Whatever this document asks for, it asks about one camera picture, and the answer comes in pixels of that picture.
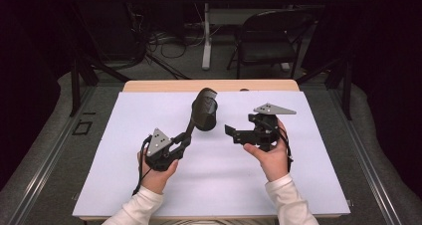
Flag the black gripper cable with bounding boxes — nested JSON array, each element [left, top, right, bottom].
[[131, 134, 153, 197], [278, 124, 296, 173]]

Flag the black metal stand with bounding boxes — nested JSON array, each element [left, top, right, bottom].
[[68, 50, 133, 118], [295, 55, 353, 121]]

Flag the metal floor rail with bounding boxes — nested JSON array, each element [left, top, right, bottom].
[[327, 85, 404, 225], [8, 85, 98, 225]]

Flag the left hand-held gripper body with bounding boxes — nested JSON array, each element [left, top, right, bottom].
[[142, 127, 187, 172]]

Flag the tangle of floor cables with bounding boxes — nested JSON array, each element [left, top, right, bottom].
[[127, 2, 222, 62]]

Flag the person's right hand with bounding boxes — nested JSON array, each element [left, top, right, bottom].
[[242, 118, 291, 183]]

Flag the white table mat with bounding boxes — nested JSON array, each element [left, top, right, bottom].
[[72, 91, 351, 218]]

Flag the black spatula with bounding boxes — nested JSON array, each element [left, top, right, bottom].
[[183, 87, 219, 147]]

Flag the black folding chair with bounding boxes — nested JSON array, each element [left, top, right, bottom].
[[226, 8, 317, 81]]

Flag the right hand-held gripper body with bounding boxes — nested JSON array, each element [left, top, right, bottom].
[[232, 102, 298, 153]]

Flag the wooden table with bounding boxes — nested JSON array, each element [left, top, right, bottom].
[[79, 79, 351, 221]]

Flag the person's left hand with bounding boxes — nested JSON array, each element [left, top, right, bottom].
[[136, 149, 180, 196]]

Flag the black mesh cup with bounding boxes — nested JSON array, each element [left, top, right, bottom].
[[191, 98, 219, 132]]

